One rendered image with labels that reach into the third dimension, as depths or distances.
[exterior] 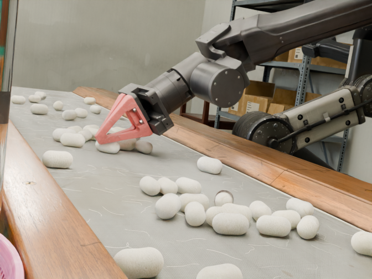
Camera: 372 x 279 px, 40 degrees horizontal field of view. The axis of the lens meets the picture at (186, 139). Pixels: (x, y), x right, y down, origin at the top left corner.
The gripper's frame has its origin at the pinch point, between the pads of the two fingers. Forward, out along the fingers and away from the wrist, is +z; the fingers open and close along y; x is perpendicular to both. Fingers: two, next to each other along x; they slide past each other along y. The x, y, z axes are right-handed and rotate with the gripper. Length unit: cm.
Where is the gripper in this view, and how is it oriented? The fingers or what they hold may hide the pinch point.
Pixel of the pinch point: (102, 137)
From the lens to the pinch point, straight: 76.4
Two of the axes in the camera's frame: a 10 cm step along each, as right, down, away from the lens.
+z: -7.8, 5.6, -2.7
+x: 4.5, 8.1, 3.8
